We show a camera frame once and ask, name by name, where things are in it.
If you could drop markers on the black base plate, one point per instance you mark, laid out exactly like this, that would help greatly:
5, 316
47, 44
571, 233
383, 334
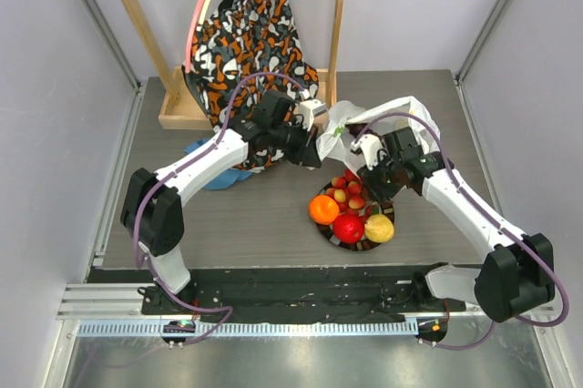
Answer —
353, 294

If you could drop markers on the red fake apple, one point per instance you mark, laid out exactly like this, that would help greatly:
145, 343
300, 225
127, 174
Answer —
348, 228

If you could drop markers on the wooden hanger rack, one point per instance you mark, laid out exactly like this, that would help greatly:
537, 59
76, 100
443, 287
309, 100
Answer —
179, 109

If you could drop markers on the white slotted cable duct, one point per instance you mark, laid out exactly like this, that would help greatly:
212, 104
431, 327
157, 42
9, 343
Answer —
172, 328

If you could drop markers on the yellow fake pear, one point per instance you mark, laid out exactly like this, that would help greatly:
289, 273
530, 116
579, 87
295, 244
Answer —
378, 228

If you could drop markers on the striped rim ceramic plate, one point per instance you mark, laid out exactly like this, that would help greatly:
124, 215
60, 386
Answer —
387, 209

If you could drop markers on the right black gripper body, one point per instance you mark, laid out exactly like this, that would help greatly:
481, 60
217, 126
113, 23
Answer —
373, 180

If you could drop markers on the purple fake grapes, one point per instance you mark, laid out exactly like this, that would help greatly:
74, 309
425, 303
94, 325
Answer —
356, 130

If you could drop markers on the white plastic bag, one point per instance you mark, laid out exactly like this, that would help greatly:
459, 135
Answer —
336, 139

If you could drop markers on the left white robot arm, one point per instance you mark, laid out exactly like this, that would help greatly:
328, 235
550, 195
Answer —
153, 206

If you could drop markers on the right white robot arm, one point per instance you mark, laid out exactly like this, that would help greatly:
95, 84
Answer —
513, 277

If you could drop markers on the red lychee fruit bunch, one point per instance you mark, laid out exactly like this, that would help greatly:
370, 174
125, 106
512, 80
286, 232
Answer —
351, 196

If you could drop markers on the blue cloth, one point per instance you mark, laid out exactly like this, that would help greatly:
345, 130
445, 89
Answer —
224, 180

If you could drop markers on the camouflage patterned cloth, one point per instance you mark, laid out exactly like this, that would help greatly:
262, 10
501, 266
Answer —
244, 49

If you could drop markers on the fake orange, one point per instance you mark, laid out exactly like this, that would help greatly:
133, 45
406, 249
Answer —
323, 210

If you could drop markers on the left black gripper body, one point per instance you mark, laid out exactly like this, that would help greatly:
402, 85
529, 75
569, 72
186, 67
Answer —
293, 141

